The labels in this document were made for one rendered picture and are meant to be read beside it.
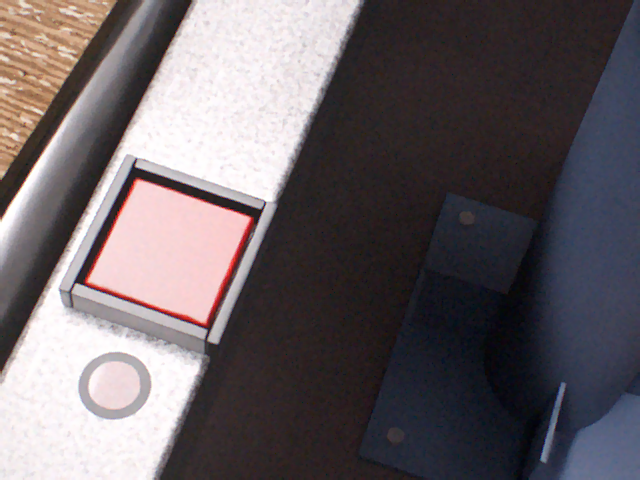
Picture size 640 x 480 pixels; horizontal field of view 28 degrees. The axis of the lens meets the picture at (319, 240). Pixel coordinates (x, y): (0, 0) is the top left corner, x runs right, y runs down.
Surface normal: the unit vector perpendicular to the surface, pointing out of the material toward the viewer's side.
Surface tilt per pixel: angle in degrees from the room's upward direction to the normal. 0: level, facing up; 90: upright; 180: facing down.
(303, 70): 0
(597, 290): 90
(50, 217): 50
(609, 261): 90
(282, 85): 0
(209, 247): 0
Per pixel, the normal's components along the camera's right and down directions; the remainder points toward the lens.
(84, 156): 0.76, -0.07
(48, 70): 0.07, -0.48
